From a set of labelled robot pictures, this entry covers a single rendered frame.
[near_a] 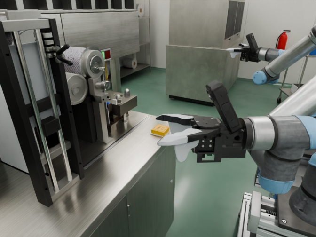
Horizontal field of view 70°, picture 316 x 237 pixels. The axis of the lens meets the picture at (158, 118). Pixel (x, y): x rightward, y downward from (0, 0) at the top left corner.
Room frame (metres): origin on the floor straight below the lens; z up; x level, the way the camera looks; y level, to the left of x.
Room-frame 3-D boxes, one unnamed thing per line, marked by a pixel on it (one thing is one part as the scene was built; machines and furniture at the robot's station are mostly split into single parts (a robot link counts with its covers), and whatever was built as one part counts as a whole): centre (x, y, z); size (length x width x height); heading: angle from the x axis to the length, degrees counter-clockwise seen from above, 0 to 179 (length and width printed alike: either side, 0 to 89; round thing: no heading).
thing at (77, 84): (0.91, 0.43, 1.17); 0.26 x 0.12 x 0.12; 63
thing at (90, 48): (0.96, 0.28, 1.25); 0.15 x 0.01 x 0.15; 153
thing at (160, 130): (0.99, -0.01, 0.91); 0.07 x 0.07 x 0.02; 63
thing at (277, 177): (0.45, -0.29, 1.12); 0.11 x 0.08 x 0.11; 2
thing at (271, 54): (1.32, -0.68, 1.21); 0.11 x 0.08 x 0.09; 40
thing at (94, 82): (0.91, 0.25, 1.05); 0.06 x 0.05 x 0.31; 63
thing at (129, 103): (1.19, 0.33, 1.00); 0.40 x 0.16 x 0.06; 63
